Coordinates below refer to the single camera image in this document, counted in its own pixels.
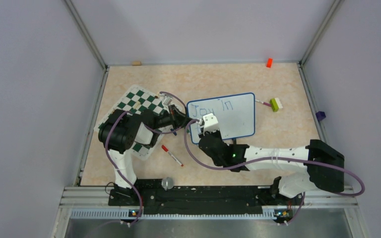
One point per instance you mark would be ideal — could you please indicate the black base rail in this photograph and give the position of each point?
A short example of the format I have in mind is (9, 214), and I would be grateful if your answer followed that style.
(199, 200)

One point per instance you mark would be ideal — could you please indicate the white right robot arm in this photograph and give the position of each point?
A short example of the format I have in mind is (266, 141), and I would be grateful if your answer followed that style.
(316, 165)

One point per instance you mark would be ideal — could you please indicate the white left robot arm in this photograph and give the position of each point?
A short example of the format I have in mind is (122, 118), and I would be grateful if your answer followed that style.
(121, 130)

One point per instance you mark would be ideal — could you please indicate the wooden cork piece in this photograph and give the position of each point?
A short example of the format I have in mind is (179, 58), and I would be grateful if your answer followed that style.
(136, 63)

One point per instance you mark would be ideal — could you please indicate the red cap marker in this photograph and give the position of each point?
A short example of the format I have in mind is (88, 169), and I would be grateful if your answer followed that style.
(172, 155)

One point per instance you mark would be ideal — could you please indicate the light wooden chess piece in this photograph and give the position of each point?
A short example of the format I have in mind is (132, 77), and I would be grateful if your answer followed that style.
(137, 105)

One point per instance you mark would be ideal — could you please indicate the purple toy block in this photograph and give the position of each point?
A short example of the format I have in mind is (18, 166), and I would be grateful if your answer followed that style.
(320, 115)

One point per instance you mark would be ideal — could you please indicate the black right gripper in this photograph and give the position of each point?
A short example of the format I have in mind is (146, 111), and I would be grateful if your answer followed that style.
(216, 133)

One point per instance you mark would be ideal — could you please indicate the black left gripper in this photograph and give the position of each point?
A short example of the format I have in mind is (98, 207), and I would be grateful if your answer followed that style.
(175, 118)

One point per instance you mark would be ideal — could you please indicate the green white chessboard mat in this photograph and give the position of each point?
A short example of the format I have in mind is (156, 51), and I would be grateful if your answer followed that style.
(136, 99)

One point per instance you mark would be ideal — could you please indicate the green white toy brick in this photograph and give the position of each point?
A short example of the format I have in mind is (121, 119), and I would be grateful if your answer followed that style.
(276, 104)

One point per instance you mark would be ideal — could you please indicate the blue framed whiteboard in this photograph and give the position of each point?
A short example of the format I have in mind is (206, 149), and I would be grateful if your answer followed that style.
(235, 113)

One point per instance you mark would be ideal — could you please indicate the orange toy block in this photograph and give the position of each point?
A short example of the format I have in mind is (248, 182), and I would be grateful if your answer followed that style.
(269, 63)

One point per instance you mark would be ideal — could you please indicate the purple cap marker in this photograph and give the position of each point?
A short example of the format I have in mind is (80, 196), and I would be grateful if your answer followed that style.
(264, 103)

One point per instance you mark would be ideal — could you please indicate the grey round knob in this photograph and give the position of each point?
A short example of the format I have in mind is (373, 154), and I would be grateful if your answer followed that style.
(167, 183)

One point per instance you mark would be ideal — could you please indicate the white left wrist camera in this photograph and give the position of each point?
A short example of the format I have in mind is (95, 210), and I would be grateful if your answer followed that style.
(166, 99)

